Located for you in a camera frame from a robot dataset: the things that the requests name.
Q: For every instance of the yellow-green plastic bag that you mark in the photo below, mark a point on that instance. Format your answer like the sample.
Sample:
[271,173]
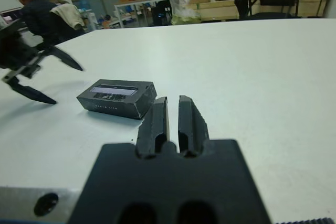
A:
[183,11]

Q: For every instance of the beige jacket on chair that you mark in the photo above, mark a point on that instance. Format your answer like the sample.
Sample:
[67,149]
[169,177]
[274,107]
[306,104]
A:
[67,15]

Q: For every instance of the open laptop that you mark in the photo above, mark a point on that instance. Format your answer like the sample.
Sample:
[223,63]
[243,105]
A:
[10,14]

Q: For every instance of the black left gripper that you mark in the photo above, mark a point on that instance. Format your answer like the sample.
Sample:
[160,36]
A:
[15,53]

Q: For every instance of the person in dark jacket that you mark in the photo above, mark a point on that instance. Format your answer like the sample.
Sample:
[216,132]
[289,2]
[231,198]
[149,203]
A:
[36,16]

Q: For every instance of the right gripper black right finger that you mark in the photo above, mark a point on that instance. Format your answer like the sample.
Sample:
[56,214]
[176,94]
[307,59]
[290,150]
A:
[191,127]

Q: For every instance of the black lid with silver stripe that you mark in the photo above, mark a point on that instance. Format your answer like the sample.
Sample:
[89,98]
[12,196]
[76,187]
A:
[115,98]

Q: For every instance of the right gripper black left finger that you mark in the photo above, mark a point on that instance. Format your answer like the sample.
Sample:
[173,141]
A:
[152,129]

